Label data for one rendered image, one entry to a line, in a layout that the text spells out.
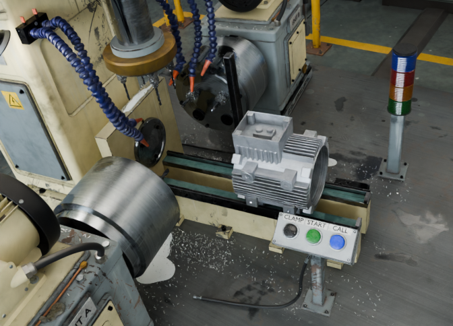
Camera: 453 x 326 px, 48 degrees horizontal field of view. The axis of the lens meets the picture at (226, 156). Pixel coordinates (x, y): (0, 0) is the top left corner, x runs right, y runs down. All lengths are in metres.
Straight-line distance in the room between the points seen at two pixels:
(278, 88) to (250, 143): 0.53
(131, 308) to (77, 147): 0.49
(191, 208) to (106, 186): 0.39
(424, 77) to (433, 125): 1.76
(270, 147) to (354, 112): 0.70
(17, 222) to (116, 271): 0.24
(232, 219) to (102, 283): 0.51
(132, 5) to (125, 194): 0.42
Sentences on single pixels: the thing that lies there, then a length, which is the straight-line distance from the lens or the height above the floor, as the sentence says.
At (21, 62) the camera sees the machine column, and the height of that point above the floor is 1.37.
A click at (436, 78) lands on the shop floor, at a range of 3.54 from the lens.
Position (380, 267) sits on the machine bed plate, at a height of 0.80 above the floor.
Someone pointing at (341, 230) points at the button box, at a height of 1.08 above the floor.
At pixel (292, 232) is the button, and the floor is 1.07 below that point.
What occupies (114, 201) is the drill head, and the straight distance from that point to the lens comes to 1.11.
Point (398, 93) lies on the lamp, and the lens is 1.41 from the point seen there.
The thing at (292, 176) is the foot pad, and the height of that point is 1.07.
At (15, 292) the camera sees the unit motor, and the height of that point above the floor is 1.26.
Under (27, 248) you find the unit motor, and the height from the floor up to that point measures 1.26.
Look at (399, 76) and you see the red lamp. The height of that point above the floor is 1.15.
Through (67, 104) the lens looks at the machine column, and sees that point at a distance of 1.38.
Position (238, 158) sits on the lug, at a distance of 1.24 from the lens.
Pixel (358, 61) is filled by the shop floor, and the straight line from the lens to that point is 3.70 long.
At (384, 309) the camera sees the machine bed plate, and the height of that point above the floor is 0.80.
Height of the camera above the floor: 1.89
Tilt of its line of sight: 40 degrees down
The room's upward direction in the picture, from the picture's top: 10 degrees counter-clockwise
